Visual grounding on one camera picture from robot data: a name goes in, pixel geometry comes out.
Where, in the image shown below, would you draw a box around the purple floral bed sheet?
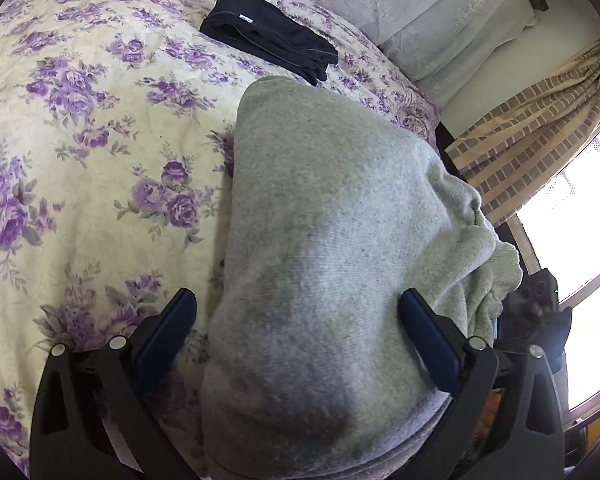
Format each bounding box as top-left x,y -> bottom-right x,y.
0,0 -> 441,480

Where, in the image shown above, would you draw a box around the black folded pants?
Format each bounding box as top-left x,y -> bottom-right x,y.
200,0 -> 340,86

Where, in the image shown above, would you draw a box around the beige checked curtain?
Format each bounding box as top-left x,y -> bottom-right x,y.
445,37 -> 600,226

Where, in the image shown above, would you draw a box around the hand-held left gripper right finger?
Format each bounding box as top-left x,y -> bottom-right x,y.
399,287 -> 566,480

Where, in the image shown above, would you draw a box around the window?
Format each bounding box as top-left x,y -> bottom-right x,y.
515,110 -> 600,411

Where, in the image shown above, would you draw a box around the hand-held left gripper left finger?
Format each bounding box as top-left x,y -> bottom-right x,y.
29,287 -> 198,480

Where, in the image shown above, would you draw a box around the lavender lace cloth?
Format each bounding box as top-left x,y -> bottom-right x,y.
220,0 -> 538,106

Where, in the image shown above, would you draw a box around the grey pants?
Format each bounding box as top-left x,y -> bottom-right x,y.
200,76 -> 523,480

